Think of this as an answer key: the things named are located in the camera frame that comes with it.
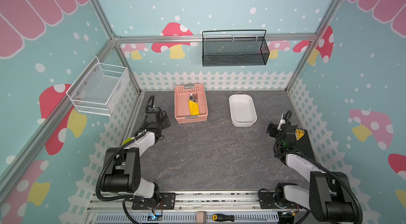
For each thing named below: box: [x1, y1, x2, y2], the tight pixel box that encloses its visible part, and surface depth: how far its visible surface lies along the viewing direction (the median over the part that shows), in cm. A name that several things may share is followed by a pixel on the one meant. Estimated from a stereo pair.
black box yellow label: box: [293, 128, 316, 161], surface depth 94 cm
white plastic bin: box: [228, 94, 258, 127], surface depth 111 cm
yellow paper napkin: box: [188, 99, 200, 116], surface depth 111 cm
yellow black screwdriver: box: [211, 213, 268, 222], surface depth 71 cm
